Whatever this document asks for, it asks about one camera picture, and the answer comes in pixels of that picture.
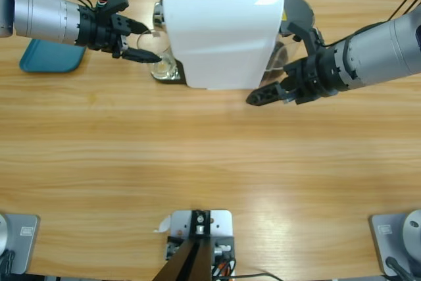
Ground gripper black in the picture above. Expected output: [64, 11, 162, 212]
[245, 49, 340, 107]
[76, 5, 162, 64]

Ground clear drinking glass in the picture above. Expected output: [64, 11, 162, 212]
[136, 29, 175, 81]

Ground white capsule coffee machine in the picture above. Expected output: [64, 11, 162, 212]
[150, 0, 285, 92]

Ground clear water tank dark lid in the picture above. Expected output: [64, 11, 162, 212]
[259, 0, 316, 86]

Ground teal plastic tray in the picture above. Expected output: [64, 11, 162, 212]
[18, 38, 87, 74]

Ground black capsule holder with rods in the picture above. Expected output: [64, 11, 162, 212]
[387, 0, 421, 20]

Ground white tape scrap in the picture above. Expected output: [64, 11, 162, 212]
[153, 215, 172, 234]

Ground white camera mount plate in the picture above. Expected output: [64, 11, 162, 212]
[167, 209, 236, 277]

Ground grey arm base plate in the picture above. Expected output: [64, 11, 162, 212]
[0, 213, 41, 275]
[368, 209, 421, 277]

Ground orange and black wire bundle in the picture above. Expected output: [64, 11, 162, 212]
[210, 257, 237, 278]

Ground thin black power cable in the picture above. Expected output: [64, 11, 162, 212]
[230, 272, 284, 281]

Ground dark camera mount post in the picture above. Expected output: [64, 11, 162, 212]
[153, 210, 213, 281]

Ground black base cable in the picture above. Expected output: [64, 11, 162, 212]
[384, 256, 418, 281]
[0, 249, 16, 275]

